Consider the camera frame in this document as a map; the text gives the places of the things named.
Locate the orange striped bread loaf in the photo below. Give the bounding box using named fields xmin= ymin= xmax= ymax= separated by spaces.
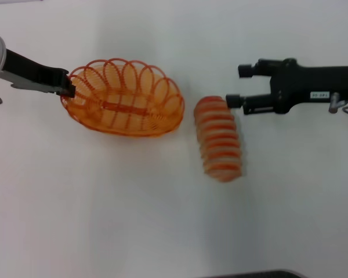
xmin=193 ymin=95 xmax=244 ymax=183

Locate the orange wire basket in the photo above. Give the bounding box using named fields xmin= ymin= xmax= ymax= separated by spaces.
xmin=60 ymin=57 xmax=186 ymax=140

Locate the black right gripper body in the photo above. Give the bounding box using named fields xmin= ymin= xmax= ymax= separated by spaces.
xmin=271 ymin=57 xmax=348 ymax=114

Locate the right gripper cable with plugs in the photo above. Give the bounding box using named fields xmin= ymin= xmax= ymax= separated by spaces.
xmin=329 ymin=92 xmax=348 ymax=117

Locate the black robot torso edge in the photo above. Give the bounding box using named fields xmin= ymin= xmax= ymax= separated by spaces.
xmin=211 ymin=269 xmax=304 ymax=278

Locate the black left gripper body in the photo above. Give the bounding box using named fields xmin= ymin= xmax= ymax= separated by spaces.
xmin=5 ymin=49 xmax=69 ymax=93

